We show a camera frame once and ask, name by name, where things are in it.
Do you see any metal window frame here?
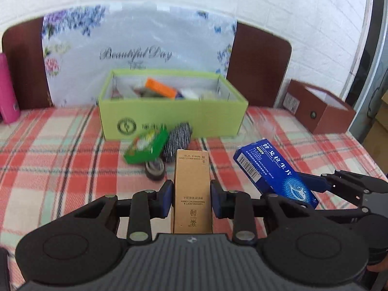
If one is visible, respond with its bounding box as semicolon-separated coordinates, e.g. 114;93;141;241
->
342;0;388;122

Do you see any brown kraft carton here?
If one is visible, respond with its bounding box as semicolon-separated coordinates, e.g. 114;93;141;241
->
170;149;214;234

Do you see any green packet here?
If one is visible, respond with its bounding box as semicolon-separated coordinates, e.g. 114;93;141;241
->
123;127;169;165

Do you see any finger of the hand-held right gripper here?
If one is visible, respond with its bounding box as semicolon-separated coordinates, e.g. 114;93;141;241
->
295;170;388;194
329;185;373;216

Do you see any blue medicine box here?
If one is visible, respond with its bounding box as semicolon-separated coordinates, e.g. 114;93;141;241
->
233;139;319;210

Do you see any steel wool scrubber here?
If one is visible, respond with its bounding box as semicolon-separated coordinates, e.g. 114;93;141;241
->
161;122;194;162

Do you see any floral plastic bag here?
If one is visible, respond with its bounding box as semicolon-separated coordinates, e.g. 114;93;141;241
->
42;4;237;107

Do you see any plaid bedsheet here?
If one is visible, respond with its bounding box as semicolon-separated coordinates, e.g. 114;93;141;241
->
0;106;388;285

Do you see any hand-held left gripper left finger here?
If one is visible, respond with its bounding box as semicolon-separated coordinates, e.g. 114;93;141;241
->
73;179;174;245

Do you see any large green storage box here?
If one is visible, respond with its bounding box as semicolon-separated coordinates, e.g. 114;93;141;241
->
97;69;249;141

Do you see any black tape roll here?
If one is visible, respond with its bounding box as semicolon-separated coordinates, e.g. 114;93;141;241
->
145;158;166;181

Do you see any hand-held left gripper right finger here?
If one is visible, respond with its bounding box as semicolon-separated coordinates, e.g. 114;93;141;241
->
210;179;310;246

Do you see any white orange medicine box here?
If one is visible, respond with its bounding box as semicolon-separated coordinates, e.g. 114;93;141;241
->
144;78;178;99

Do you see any pink thermos bottle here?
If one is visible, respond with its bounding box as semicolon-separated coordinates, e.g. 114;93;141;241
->
0;53;21;125

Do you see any brown box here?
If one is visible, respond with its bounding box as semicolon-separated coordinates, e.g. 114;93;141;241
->
282;79;356;134

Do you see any dark brown chair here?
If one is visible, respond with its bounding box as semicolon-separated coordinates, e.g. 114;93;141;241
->
1;16;293;110

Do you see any cardboard box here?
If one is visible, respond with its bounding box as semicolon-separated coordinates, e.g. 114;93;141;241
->
362;91;388;149

